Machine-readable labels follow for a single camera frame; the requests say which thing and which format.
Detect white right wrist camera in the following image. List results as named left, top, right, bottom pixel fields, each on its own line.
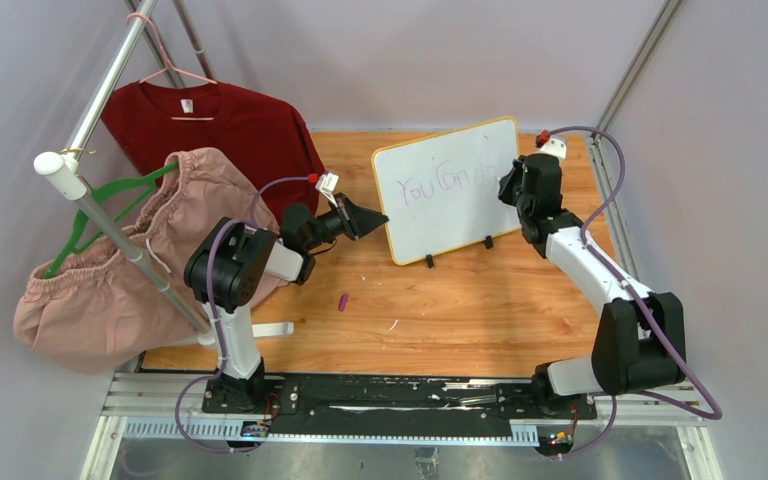
left=535, top=130, right=567, bottom=163

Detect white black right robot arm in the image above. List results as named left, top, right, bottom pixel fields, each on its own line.
left=498, top=153, right=685, bottom=418

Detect grey aluminium frame post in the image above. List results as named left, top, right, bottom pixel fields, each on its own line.
left=597, top=0, right=685, bottom=131

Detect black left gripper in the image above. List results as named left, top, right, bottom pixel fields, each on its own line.
left=303, top=194, right=388, bottom=253

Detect green clothes hanger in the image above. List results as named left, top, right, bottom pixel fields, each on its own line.
left=34, top=152, right=179, bottom=279

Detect pink shorts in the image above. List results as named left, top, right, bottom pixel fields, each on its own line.
left=12, top=146, right=293, bottom=374

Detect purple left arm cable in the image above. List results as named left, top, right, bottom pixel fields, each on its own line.
left=173, top=174, right=319, bottom=455

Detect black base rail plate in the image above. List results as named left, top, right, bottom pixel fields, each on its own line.
left=201, top=372, right=597, bottom=440

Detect purple marker cap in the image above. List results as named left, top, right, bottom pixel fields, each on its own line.
left=338, top=293, right=349, bottom=312

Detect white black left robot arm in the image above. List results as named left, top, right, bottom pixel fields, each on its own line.
left=184, top=193, right=389, bottom=413

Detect silver clothes rack pole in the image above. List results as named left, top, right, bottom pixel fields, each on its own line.
left=32, top=0, right=226, bottom=346

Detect yellow-framed whiteboard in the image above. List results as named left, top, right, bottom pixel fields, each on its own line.
left=371, top=116, right=520, bottom=265

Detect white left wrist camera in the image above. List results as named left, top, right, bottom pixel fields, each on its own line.
left=315, top=171, right=339, bottom=206

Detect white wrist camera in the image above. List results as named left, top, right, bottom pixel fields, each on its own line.
left=315, top=171, right=339, bottom=206
left=535, top=130, right=567, bottom=163

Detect red t-shirt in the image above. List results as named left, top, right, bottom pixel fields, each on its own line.
left=101, top=82, right=325, bottom=217

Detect pink clothes hanger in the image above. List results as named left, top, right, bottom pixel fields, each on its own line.
left=125, top=11, right=220, bottom=123

